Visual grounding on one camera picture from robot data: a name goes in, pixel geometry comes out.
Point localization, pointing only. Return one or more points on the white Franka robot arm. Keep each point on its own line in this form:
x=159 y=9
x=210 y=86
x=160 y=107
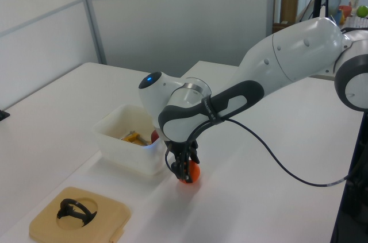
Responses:
x=287 y=53

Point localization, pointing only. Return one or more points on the wooden cabinet panel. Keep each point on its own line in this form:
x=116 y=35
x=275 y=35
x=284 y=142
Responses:
x=289 y=1

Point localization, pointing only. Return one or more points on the black stand frame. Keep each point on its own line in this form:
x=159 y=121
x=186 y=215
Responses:
x=353 y=202

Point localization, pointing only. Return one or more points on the green ball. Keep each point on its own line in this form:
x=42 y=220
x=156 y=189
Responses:
x=362 y=12

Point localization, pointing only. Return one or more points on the orange toy fruit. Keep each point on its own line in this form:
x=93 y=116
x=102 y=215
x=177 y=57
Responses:
x=195 y=171

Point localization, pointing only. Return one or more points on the beige container lid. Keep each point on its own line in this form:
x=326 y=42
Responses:
x=109 y=220

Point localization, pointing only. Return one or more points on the yellow toy object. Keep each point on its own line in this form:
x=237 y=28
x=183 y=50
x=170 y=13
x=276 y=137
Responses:
x=129 y=138

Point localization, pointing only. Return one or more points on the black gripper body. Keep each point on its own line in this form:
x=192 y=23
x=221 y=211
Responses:
x=179 y=146

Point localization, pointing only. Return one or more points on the grey partition post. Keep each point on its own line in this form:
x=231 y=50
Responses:
x=270 y=1
x=92 y=19

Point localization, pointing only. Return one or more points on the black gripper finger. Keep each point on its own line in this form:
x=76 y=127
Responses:
x=195 y=155
x=184 y=169

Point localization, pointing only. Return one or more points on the red toy apple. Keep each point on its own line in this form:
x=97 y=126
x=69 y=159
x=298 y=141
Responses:
x=155 y=136

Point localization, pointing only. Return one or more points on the white plastic container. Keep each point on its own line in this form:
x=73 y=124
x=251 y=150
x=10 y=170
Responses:
x=126 y=154

